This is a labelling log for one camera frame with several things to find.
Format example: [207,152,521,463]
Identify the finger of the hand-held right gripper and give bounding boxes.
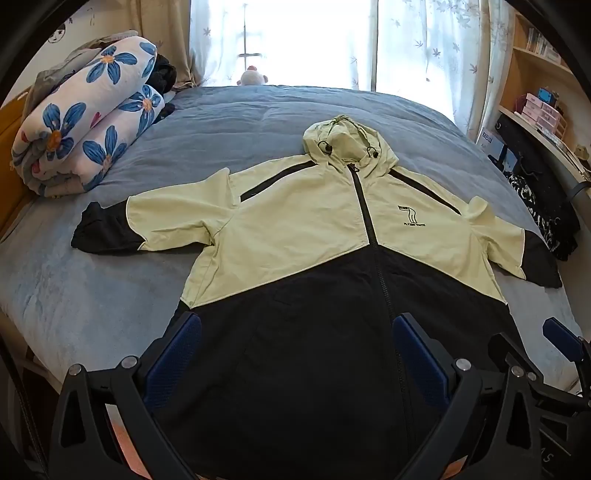
[543,318,591,394]
[488,332,544,385]

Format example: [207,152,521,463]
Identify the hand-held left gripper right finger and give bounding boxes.
[392,312,546,480]

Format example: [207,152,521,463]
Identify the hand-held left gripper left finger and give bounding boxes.
[48,311,204,480]

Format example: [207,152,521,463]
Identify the yellow-green and black hooded jacket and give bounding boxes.
[71,114,563,480]

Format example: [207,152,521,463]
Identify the dark clothes pile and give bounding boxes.
[148,54,178,123]

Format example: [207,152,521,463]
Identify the black and white patterned cloth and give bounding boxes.
[503,171,561,252]

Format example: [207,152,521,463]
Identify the black bag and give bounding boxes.
[492,113,580,259]

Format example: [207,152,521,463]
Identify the curved wooden desk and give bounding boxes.
[499,106,591,195]

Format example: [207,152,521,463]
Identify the white cardboard box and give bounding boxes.
[475,124,518,171]

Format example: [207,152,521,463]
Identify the pink drawer organizer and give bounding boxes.
[522,92,566,139]

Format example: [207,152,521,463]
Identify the rolled blue floral quilt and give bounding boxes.
[11,33,165,198]

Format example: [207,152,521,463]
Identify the wooden bookshelf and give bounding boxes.
[499,9,591,139]

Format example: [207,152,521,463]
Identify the white plush toy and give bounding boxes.
[236,65,269,87]

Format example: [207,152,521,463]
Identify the beige curtain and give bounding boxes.
[122,0,204,88]
[457,0,515,139]

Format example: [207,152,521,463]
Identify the row of books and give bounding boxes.
[526,25,561,63]

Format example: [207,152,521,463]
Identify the white sheer leaf-print curtain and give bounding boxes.
[346,0,490,134]
[189,0,245,87]

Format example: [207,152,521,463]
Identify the grey cloth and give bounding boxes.
[32,39,112,93]

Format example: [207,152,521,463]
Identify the black cable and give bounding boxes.
[16,388,51,480]

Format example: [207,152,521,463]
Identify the wooden bed frame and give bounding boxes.
[0,90,35,241]

